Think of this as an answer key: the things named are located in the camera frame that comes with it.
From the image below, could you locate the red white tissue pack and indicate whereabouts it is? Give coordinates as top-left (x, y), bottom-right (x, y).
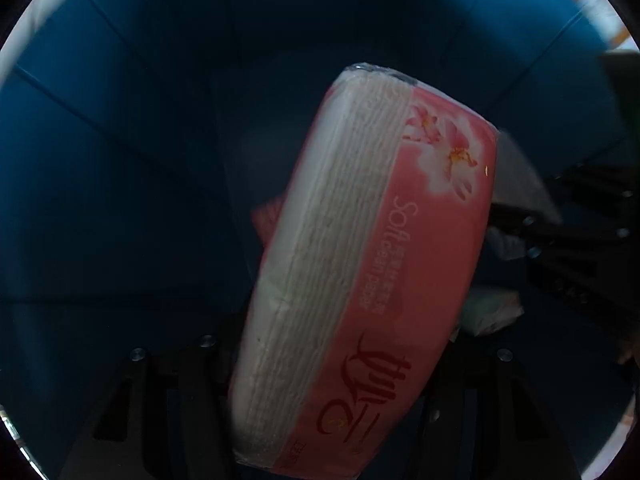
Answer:
top-left (230, 64), bottom-right (497, 479)

